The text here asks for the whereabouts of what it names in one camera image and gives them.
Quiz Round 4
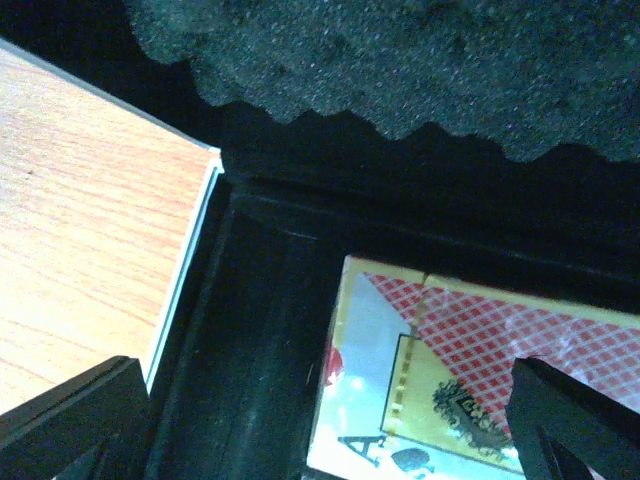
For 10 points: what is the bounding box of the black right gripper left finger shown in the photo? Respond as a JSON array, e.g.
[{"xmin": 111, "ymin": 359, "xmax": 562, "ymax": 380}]
[{"xmin": 1, "ymin": 356, "xmax": 150, "ymax": 479}]

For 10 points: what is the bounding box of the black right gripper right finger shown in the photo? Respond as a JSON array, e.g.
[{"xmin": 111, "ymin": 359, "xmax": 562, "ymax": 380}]
[{"xmin": 506, "ymin": 358, "xmax": 639, "ymax": 479}]

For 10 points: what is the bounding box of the red yellow card deck box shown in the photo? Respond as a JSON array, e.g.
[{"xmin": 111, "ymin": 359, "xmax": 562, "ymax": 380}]
[{"xmin": 307, "ymin": 256, "xmax": 639, "ymax": 479}]

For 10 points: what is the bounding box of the aluminium poker case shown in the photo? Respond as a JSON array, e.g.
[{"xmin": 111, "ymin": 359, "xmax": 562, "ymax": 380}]
[{"xmin": 1, "ymin": 1, "xmax": 639, "ymax": 479}]

